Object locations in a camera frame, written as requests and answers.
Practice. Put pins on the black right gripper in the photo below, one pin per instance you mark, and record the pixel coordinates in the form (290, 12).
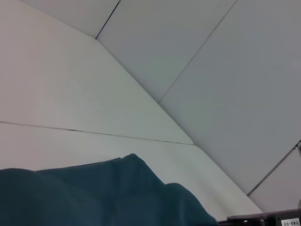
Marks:
(282, 217)

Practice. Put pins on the teal t-shirt with FREE print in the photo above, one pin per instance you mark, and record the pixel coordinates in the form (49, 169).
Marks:
(94, 195)

